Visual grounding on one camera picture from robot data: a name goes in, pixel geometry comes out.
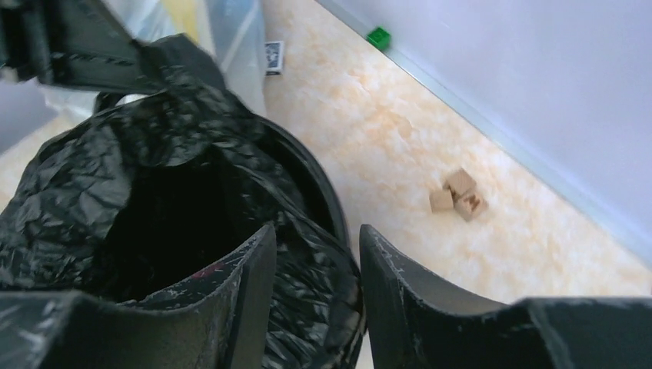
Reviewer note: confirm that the black plastic trash bin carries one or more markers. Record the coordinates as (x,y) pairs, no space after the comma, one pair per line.
(321,202)

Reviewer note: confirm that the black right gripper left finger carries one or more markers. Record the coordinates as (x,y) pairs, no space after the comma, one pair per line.
(216,318)

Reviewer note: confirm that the small green block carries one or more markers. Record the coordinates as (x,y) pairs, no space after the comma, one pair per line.
(379,38)

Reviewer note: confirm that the translucent yellow plastic bag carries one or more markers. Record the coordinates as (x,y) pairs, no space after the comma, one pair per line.
(232,31)

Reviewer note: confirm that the black plastic trash bag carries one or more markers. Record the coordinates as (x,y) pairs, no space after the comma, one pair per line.
(141,196)

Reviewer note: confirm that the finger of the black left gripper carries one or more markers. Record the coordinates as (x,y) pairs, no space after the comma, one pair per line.
(79,45)

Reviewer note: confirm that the small wooden block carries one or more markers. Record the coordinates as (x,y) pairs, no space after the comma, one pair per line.
(460,193)

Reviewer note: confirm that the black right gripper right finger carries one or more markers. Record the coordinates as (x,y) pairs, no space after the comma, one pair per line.
(418,319)

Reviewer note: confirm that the small printed marker card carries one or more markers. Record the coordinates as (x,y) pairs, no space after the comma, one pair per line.
(275,57)

